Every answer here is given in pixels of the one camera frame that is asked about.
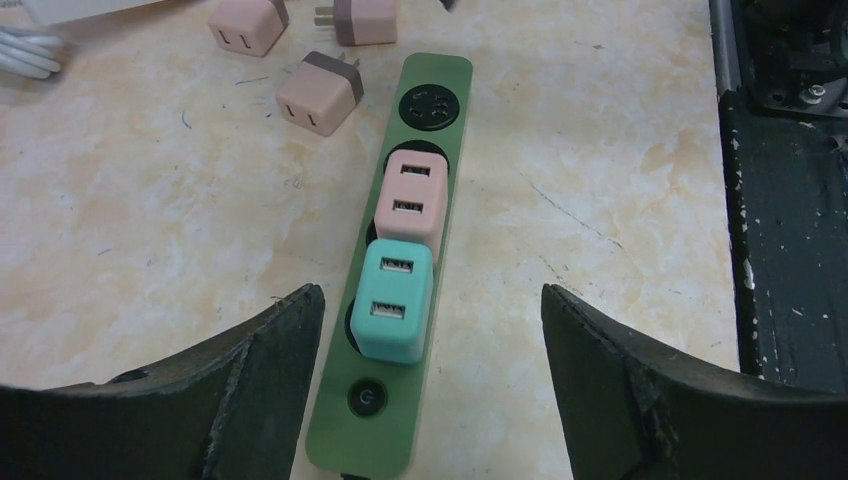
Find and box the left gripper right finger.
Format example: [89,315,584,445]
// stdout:
[541,284,847,479]

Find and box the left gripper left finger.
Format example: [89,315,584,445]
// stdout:
[1,284,325,479]

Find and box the teal plug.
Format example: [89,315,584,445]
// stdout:
[350,239,434,365]

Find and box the pink plug green strip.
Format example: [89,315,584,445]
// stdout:
[374,149,448,260]
[275,51,364,137]

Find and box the white usb power strip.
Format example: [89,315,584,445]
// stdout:
[21,0,160,25]

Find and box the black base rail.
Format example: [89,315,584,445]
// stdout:
[710,1,847,394]

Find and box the grey cable of white strip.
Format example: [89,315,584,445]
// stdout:
[0,25,66,81]

